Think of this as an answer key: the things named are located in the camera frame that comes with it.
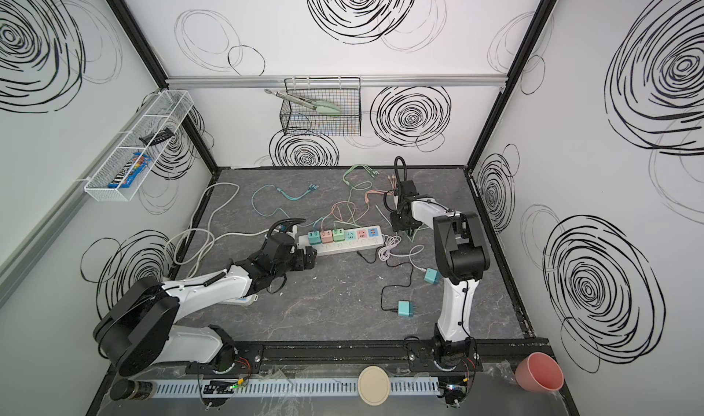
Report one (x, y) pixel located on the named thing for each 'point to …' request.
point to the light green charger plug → (338, 235)
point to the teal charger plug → (314, 237)
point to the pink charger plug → (326, 235)
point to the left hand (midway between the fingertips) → (306, 253)
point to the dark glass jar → (124, 388)
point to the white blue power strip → (245, 301)
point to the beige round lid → (373, 385)
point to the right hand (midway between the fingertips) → (405, 223)
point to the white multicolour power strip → (357, 239)
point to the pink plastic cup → (539, 372)
